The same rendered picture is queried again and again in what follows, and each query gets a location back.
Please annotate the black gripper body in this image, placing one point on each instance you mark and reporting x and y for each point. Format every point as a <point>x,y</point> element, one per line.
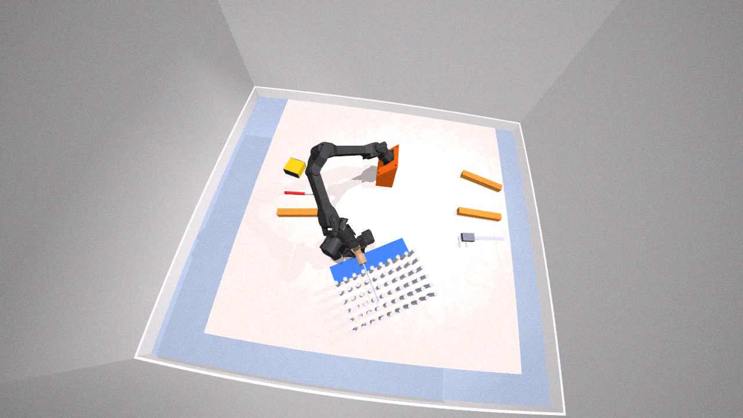
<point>366,238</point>

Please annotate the blue flat strip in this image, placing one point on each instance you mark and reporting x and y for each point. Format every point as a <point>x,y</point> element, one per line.
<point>373,258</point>

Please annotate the orange flat bar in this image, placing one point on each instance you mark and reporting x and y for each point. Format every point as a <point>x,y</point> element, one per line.
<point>481,181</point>
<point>296,212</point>
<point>467,212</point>

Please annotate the yellow box with black end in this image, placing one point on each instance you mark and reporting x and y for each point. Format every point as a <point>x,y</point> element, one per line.
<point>294,167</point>

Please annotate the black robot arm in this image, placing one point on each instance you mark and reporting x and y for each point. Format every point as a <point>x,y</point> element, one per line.
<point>326,213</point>

